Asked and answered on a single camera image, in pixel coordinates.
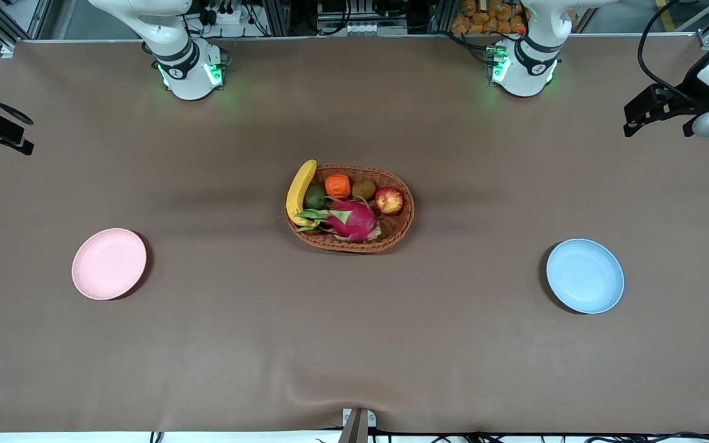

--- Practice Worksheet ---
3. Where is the red yellow apple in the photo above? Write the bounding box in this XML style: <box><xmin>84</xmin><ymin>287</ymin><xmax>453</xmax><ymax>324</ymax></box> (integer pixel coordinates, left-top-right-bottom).
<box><xmin>375</xmin><ymin>186</ymin><xmax>405</xmax><ymax>215</ymax></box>

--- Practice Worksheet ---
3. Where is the yellow banana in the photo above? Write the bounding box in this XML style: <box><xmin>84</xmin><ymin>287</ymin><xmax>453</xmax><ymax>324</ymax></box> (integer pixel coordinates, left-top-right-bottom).
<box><xmin>286</xmin><ymin>159</ymin><xmax>318</xmax><ymax>228</ymax></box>

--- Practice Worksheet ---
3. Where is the pink round plate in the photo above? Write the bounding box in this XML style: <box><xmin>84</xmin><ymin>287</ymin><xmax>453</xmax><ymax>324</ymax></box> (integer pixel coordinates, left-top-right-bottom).
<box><xmin>71</xmin><ymin>228</ymin><xmax>147</xmax><ymax>301</ymax></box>

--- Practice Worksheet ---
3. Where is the light blue round plate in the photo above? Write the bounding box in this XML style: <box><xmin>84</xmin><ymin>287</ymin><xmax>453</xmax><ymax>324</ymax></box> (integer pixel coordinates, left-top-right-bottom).
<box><xmin>546</xmin><ymin>239</ymin><xmax>625</xmax><ymax>315</ymax></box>

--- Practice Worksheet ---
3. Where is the white power strip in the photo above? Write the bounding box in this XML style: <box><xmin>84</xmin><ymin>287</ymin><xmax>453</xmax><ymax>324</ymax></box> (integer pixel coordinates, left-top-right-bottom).
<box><xmin>198</xmin><ymin>5</ymin><xmax>244</xmax><ymax>25</ymax></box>

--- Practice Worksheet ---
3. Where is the oval brown wicker basket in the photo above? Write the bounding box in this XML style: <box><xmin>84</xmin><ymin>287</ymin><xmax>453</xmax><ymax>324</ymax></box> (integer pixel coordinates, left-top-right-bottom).
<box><xmin>285</xmin><ymin>163</ymin><xmax>415</xmax><ymax>253</ymax></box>

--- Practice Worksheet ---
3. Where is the white terminal strip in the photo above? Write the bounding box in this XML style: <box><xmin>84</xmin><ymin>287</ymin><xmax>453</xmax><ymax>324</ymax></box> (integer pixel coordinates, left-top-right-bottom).
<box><xmin>316</xmin><ymin>22</ymin><xmax>408</xmax><ymax>36</ymax></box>

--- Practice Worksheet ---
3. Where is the dark green avocado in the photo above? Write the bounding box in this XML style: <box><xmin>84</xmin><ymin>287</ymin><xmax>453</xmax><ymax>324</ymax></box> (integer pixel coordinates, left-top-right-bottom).
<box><xmin>303</xmin><ymin>183</ymin><xmax>329</xmax><ymax>211</ymax></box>

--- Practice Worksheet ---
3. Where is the magenta dragon fruit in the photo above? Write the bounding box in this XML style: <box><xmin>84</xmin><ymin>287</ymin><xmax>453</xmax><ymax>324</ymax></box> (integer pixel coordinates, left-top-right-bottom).
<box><xmin>294</xmin><ymin>197</ymin><xmax>383</xmax><ymax>244</ymax></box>

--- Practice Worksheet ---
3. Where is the orange tangerine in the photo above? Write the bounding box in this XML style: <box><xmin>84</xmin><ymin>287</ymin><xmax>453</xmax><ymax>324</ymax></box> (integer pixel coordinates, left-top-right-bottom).
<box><xmin>324</xmin><ymin>174</ymin><xmax>352</xmax><ymax>200</ymax></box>

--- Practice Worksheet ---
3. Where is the large table cover cloth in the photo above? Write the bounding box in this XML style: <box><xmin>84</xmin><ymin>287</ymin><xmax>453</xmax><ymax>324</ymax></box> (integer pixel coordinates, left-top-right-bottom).
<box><xmin>0</xmin><ymin>34</ymin><xmax>709</xmax><ymax>434</ymax></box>

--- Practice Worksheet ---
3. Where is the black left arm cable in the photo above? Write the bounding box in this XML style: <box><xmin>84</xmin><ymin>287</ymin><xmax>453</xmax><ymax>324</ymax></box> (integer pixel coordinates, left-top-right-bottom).
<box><xmin>637</xmin><ymin>0</ymin><xmax>700</xmax><ymax>103</ymax></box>

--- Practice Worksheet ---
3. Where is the grey metal camera bracket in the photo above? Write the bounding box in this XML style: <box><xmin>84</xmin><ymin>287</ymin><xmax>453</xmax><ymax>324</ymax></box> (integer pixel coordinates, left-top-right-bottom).
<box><xmin>338</xmin><ymin>408</ymin><xmax>377</xmax><ymax>443</ymax></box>

